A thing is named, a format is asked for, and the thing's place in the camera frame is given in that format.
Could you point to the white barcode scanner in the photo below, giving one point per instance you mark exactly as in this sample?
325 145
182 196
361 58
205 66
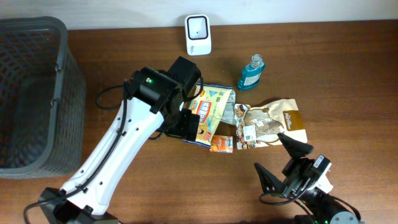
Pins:
198 34

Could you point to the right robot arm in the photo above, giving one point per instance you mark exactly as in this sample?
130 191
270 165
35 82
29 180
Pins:
320 208

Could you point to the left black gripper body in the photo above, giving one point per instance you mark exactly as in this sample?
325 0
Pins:
186 129

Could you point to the grey plastic mesh basket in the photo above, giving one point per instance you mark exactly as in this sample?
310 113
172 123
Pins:
43 96

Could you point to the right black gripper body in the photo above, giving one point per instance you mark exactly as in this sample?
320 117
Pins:
292 170

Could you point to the small orange snack packet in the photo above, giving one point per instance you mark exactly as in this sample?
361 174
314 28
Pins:
222 144

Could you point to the silver foil snack packet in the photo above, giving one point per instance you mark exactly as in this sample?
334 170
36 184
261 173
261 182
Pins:
228 114

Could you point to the beige PanTree snack pouch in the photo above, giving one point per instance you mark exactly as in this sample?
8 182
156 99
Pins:
260 126

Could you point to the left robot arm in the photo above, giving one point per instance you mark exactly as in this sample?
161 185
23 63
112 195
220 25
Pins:
152 102

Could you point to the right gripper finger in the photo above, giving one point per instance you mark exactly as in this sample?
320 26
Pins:
270 184
295 148

